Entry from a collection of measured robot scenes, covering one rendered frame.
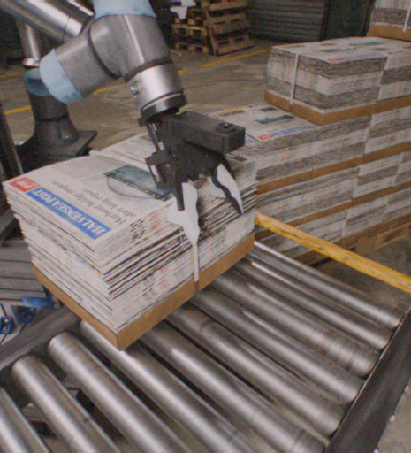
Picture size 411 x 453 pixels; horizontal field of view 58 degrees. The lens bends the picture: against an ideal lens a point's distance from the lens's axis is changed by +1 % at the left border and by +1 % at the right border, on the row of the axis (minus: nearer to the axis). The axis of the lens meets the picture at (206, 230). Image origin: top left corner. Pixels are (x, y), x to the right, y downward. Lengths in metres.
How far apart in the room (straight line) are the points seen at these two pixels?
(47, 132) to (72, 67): 0.83
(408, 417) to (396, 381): 0.98
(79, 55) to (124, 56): 0.07
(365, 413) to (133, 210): 0.45
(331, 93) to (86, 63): 1.10
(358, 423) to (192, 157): 0.45
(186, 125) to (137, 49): 0.12
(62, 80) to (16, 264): 0.59
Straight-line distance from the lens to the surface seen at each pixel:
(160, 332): 0.70
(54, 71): 0.63
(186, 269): 0.69
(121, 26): 0.57
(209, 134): 0.50
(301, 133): 1.50
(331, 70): 1.51
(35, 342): 0.74
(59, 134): 1.43
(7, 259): 1.10
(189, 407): 0.61
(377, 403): 0.67
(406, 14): 2.07
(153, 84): 0.55
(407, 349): 0.75
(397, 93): 1.83
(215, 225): 0.70
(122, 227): 0.54
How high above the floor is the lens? 1.33
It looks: 35 degrees down
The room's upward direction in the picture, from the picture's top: straight up
